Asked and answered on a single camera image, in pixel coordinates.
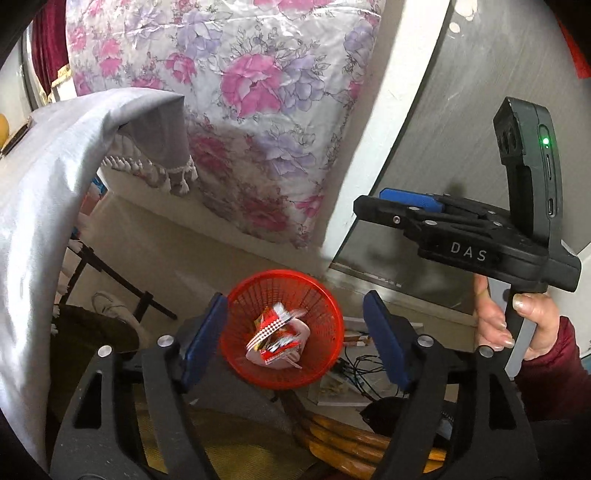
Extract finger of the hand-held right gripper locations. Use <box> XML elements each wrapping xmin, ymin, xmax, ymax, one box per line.
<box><xmin>353</xmin><ymin>195</ymin><xmax>444</xmax><ymax>245</ymax></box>
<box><xmin>379</xmin><ymin>188</ymin><xmax>490</xmax><ymax>217</ymax></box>

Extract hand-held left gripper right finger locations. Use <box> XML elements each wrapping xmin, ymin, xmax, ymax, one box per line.
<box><xmin>362</xmin><ymin>290</ymin><xmax>541</xmax><ymax>480</ymax></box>

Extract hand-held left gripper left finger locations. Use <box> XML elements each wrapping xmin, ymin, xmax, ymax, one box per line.
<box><xmin>46</xmin><ymin>292</ymin><xmax>229</xmax><ymax>480</ymax></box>

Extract red plastic mesh basket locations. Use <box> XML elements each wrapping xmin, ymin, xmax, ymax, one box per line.
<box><xmin>219</xmin><ymin>270</ymin><xmax>345</xmax><ymax>391</ymax></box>

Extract red snack bag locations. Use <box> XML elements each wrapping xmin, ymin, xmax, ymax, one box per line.
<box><xmin>247</xmin><ymin>305</ymin><xmax>308</xmax><ymax>370</ymax></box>

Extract person's right forearm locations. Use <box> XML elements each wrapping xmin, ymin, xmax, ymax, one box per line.
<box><xmin>512</xmin><ymin>316</ymin><xmax>591</xmax><ymax>422</ymax></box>

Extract person's right hand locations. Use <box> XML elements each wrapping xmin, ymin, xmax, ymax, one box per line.
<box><xmin>473</xmin><ymin>272</ymin><xmax>562</xmax><ymax>361</ymax></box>

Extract papers on floor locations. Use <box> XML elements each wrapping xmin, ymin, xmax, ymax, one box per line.
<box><xmin>314</xmin><ymin>318</ymin><xmax>375</xmax><ymax>407</ymax></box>

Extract person's white shoe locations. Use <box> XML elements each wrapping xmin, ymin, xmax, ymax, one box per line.
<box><xmin>90</xmin><ymin>292</ymin><xmax>139</xmax><ymax>333</ymax></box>

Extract orange wooden stool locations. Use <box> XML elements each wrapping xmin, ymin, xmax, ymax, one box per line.
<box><xmin>281</xmin><ymin>397</ymin><xmax>448</xmax><ymax>480</ymax></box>

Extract person's olive trouser leg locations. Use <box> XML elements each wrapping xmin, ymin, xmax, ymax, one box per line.
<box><xmin>48</xmin><ymin>305</ymin><xmax>305</xmax><ymax>480</ymax></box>

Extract grey metal door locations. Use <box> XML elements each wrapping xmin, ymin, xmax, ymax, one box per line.
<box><xmin>323</xmin><ymin>0</ymin><xmax>591</xmax><ymax>324</ymax></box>

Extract floral plastic wrapped mattress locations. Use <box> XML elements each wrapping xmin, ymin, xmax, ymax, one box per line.
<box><xmin>65</xmin><ymin>0</ymin><xmax>389</xmax><ymax>250</ymax></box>

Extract grey tablecloth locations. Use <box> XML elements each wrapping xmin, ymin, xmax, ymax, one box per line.
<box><xmin>0</xmin><ymin>88</ymin><xmax>199</xmax><ymax>472</ymax></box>

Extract phone in brown case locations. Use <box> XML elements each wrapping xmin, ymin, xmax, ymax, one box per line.
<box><xmin>0</xmin><ymin>117</ymin><xmax>35</xmax><ymax>160</ymax></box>

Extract dark red curtain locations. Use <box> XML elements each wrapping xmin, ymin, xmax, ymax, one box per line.
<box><xmin>30</xmin><ymin>0</ymin><xmax>70</xmax><ymax>95</ymax></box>

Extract black cables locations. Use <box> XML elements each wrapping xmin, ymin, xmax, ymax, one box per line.
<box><xmin>342</xmin><ymin>353</ymin><xmax>409</xmax><ymax>402</ymax></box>

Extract black metal table frame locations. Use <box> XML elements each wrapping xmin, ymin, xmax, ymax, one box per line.
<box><xmin>65</xmin><ymin>240</ymin><xmax>178</xmax><ymax>321</ymax></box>

